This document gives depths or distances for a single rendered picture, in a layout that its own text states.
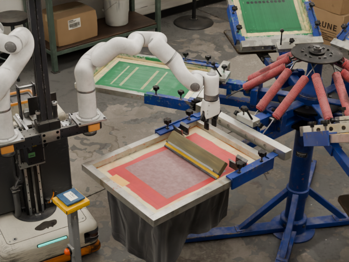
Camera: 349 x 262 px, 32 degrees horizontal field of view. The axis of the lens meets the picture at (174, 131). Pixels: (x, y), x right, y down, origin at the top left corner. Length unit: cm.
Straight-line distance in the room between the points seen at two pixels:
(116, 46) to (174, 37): 434
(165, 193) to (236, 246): 128
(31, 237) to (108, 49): 136
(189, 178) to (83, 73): 74
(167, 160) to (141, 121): 231
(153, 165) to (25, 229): 108
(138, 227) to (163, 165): 35
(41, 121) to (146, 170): 59
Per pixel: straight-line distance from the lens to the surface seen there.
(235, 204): 448
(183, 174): 307
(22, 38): 279
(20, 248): 377
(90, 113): 317
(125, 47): 294
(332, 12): 712
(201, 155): 312
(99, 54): 302
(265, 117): 344
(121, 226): 324
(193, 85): 295
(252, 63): 667
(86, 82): 309
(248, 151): 323
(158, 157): 320
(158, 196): 292
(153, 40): 296
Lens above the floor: 269
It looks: 30 degrees down
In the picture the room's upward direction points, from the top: 1 degrees clockwise
